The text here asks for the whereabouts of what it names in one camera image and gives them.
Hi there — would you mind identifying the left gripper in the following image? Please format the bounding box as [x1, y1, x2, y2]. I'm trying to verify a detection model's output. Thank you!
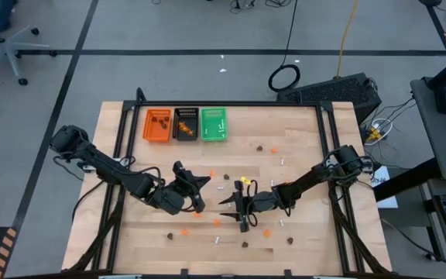
[149, 160, 211, 216]

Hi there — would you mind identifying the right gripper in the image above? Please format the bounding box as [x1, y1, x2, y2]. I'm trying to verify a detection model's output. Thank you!
[218, 180, 286, 233]

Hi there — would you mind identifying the orange plastic basket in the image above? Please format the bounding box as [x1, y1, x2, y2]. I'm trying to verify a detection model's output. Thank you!
[142, 107, 173, 143]

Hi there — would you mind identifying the green plastic basket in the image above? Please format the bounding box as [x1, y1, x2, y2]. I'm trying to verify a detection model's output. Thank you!
[201, 107, 229, 143]

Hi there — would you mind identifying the black plastic basket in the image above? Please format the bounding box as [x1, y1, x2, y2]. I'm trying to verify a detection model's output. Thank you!
[172, 107, 200, 142]

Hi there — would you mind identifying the black computer tower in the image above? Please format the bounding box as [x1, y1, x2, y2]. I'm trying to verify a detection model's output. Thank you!
[276, 72, 383, 126]

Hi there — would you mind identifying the white paper sheet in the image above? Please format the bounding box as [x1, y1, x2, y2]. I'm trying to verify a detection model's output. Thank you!
[370, 165, 400, 210]

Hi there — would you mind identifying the yellow power plug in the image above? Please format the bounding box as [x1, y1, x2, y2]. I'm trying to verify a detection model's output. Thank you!
[366, 126, 384, 143]

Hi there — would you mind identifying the black desk leg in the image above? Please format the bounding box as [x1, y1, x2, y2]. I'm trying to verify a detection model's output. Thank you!
[372, 157, 441, 203]

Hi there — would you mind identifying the grey office chair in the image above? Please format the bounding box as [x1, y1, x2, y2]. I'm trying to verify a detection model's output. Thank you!
[0, 0, 58, 87]

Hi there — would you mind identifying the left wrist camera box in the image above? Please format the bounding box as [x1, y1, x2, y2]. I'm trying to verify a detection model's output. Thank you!
[168, 181, 190, 202]

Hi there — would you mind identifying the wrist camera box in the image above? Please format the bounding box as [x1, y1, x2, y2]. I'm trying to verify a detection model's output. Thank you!
[168, 181, 190, 202]
[245, 192, 265, 212]

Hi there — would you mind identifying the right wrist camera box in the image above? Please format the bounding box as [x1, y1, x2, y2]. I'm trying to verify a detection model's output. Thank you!
[245, 192, 265, 212]

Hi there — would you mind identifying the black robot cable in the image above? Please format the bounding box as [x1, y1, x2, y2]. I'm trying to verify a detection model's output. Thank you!
[245, 178, 259, 229]
[120, 154, 197, 213]
[52, 154, 106, 222]
[321, 146, 375, 187]

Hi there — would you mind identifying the black aluminium table frame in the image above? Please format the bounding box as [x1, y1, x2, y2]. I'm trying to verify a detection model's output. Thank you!
[62, 88, 393, 279]

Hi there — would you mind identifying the black diagonal frame brace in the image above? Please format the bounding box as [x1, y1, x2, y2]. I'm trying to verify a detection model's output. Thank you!
[67, 189, 127, 272]
[329, 185, 391, 274]

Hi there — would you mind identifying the black coiled floor cable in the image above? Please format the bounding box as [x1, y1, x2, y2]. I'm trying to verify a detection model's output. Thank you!
[267, 0, 302, 93]

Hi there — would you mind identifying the white floor cable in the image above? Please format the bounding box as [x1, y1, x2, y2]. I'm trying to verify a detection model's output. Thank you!
[363, 117, 396, 147]

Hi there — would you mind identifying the yellow hanging cable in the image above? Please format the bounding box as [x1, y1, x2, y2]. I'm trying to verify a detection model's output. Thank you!
[336, 0, 360, 78]

